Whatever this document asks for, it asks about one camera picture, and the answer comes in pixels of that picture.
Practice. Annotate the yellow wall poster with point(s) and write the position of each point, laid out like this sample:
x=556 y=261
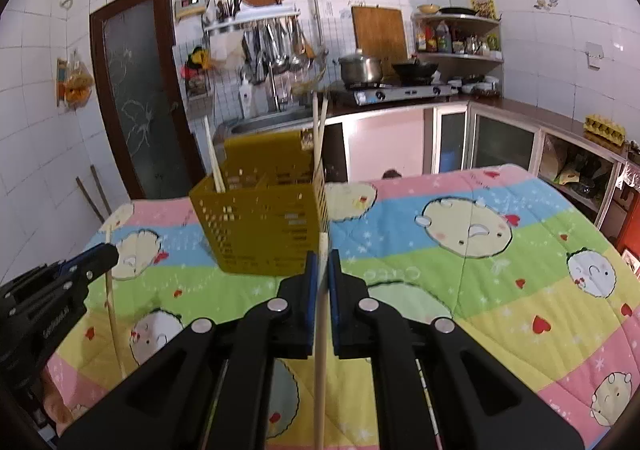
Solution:
x=482 y=3

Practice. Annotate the wall controller box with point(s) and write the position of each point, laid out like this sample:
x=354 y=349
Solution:
x=191 y=6

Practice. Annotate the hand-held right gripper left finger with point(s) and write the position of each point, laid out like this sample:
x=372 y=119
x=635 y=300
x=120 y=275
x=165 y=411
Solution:
x=311 y=300

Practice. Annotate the metal faucet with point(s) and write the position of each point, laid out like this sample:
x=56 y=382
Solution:
x=276 y=89

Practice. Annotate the yellow bowl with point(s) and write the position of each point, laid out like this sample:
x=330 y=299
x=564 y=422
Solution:
x=428 y=8

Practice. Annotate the pink plastic cover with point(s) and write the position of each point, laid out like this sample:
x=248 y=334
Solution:
x=629 y=175

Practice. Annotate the white hanging cloth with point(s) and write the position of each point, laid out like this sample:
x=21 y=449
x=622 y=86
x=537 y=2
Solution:
x=225 y=47

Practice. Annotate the black pan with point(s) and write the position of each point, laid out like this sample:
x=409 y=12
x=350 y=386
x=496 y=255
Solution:
x=457 y=10

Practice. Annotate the yellow black hanging cloth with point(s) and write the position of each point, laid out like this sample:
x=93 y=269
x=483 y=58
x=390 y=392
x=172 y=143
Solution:
x=199 y=58

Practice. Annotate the wooden stick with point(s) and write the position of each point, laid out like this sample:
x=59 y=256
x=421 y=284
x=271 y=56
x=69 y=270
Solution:
x=101 y=190
x=90 y=197

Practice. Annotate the knife holder cup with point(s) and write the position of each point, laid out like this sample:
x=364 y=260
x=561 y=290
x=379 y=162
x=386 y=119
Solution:
x=229 y=4

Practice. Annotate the row of hanging metal utensils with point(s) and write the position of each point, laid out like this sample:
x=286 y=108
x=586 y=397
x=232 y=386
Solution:
x=280 y=49

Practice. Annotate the white wall socket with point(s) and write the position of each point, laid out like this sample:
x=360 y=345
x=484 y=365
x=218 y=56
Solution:
x=593 y=54

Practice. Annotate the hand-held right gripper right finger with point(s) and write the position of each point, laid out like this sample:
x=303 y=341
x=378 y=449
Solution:
x=335 y=300

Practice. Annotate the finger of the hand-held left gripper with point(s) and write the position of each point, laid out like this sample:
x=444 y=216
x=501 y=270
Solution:
x=97 y=262
x=82 y=257

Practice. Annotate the yellow egg carton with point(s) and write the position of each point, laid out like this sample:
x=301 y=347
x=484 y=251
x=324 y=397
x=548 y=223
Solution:
x=605 y=129

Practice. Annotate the person's left hand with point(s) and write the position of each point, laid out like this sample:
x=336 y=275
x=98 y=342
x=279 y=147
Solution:
x=57 y=400

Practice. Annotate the stainless steel pot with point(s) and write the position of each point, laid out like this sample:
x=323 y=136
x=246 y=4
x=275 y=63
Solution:
x=361 y=69

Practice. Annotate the metal corner shelf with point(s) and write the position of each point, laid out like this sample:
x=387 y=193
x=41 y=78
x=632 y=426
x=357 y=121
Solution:
x=460 y=55

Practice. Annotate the red label bottle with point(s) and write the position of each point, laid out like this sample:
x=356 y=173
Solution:
x=426 y=39

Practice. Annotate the kitchen counter cabinet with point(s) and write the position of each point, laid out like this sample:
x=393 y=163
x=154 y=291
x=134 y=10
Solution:
x=390 y=139

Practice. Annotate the dark wooden glass door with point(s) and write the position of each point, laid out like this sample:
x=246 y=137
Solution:
x=140 y=94

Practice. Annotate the group of bowls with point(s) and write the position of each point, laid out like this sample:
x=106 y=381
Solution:
x=475 y=85

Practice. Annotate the yellow perforated utensil holder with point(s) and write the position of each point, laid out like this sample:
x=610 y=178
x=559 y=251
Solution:
x=260 y=230

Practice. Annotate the cartoon printed colourful blanket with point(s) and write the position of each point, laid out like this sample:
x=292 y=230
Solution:
x=450 y=290

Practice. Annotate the black wok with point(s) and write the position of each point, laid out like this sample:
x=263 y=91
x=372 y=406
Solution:
x=415 y=71

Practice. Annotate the gas stove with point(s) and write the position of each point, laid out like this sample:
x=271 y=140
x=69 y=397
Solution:
x=400 y=92

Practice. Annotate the red box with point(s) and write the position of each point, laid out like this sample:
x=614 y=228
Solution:
x=631 y=230

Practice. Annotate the dark sauce bottle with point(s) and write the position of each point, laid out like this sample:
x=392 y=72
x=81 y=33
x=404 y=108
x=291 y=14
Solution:
x=443 y=39

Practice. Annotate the metal wall rack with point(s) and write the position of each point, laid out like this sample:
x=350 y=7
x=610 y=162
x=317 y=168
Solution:
x=250 y=18

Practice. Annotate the rectangular wooden cutting board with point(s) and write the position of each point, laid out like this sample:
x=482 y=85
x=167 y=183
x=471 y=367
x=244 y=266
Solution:
x=377 y=32

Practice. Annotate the white pump bottle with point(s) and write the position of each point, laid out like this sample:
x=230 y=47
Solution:
x=246 y=99

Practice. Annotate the stainless steel sink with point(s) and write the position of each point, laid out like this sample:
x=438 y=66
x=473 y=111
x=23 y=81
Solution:
x=260 y=123

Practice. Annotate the plastic bag with orange contents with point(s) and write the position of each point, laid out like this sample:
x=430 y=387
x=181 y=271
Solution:
x=76 y=82

